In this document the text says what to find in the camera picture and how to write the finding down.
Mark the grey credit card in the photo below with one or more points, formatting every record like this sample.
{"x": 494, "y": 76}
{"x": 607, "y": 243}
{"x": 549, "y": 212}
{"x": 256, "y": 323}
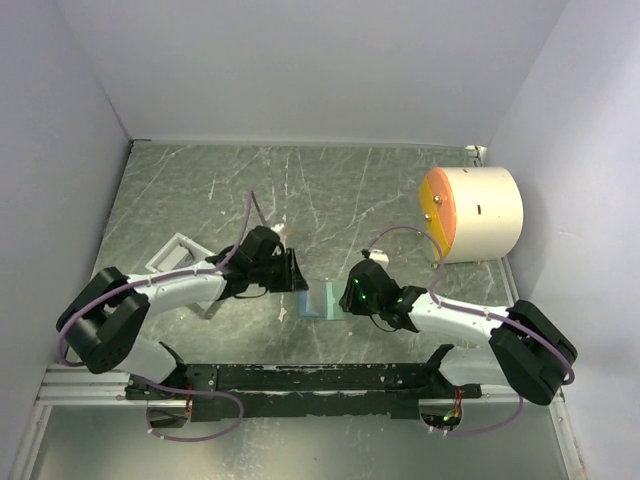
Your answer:
{"x": 179, "y": 259}

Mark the aluminium frame profile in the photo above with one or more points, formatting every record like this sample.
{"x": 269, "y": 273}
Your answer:
{"x": 63, "y": 385}

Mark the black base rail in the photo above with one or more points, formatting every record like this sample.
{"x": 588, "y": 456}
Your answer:
{"x": 294, "y": 391}

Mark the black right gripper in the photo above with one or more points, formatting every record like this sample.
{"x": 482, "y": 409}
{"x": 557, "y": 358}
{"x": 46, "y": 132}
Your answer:
{"x": 349, "y": 302}

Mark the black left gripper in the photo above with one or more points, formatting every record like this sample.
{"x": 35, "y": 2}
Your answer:
{"x": 293, "y": 278}

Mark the white cylinder with orange lid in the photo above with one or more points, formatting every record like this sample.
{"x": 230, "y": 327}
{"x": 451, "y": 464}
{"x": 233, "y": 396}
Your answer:
{"x": 473, "y": 213}

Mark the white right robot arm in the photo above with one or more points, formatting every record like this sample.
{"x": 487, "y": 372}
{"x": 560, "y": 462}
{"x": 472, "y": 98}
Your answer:
{"x": 519, "y": 346}

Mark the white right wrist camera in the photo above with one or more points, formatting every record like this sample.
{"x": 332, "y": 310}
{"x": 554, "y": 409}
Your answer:
{"x": 378, "y": 256}

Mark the green card holder wallet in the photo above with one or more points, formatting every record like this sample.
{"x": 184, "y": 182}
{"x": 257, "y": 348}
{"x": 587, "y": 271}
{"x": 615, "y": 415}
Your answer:
{"x": 321, "y": 301}

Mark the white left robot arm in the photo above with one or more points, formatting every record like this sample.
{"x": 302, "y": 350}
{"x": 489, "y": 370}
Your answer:
{"x": 103, "y": 323}

